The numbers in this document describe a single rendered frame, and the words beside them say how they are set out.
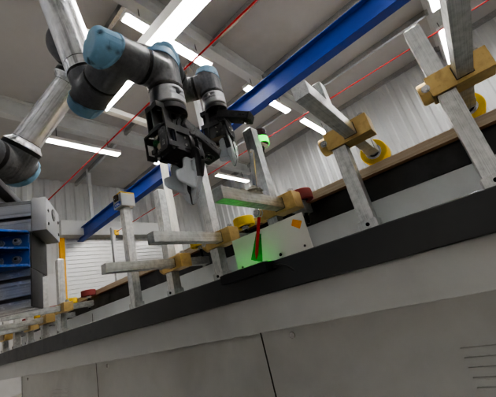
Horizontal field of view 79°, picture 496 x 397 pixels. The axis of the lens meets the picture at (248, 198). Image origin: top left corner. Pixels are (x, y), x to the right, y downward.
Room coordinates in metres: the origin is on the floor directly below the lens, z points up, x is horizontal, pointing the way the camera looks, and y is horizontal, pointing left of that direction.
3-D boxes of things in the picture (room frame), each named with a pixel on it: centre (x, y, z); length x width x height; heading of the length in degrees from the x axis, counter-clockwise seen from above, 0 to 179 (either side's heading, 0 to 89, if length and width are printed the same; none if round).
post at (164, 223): (1.14, 0.35, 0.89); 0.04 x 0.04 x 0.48; 56
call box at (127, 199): (1.29, 0.57, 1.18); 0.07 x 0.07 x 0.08; 56
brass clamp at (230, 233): (0.99, 0.13, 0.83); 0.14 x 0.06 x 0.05; 56
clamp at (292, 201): (0.85, -0.08, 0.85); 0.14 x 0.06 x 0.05; 56
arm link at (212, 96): (0.81, 0.03, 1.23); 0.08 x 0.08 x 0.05
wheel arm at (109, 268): (1.07, 0.36, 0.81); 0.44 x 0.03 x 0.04; 146
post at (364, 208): (0.72, -0.27, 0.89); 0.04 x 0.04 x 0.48; 56
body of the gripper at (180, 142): (0.53, 0.12, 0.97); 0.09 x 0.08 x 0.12; 146
